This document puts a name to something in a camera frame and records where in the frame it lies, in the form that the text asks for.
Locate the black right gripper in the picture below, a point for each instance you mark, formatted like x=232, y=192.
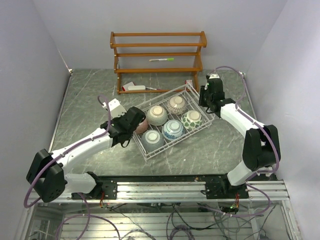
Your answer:
x=204, y=90

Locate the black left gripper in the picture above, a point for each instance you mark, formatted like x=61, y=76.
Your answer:
x=117, y=118

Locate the white wire dish rack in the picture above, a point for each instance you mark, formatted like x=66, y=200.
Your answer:
x=191, y=97

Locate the teal pattern cream bowl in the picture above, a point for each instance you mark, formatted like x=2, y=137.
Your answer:
x=157, y=115

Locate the blue floral white bowl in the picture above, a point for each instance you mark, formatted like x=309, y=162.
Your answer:
x=173, y=129

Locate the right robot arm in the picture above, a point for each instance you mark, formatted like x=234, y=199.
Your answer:
x=261, y=148

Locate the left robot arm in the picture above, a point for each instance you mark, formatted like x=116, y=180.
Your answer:
x=50, y=172

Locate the wooden shelf rack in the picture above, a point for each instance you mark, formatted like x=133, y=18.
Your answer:
x=133, y=50

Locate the red floral pattern bowl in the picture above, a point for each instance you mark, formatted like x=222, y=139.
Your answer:
x=142, y=127

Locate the red white small box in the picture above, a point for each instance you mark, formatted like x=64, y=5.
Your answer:
x=189, y=82

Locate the green leaf pattern bowl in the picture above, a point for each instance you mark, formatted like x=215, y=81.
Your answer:
x=191, y=120

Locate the blue dotted bowl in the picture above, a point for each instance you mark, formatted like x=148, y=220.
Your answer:
x=152, y=140

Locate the purple pattern cream bowl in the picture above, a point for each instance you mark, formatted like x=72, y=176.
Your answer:
x=177, y=105

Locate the red white card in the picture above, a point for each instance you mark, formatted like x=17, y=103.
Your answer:
x=126, y=86

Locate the white rectangular eraser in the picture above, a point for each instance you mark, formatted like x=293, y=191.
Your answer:
x=136, y=88

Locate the red tipped pen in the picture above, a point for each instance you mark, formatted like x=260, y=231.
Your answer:
x=151, y=88

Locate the green capped marker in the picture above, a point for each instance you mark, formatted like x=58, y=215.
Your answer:
x=161, y=60

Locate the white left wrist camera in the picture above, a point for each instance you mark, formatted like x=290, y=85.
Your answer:
x=116, y=109

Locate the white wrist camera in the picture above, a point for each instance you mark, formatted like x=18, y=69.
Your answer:
x=116, y=109
x=212, y=76

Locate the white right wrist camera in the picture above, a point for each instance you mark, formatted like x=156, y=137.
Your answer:
x=212, y=76

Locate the aluminium mounting rail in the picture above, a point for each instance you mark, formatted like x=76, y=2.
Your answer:
x=152, y=192

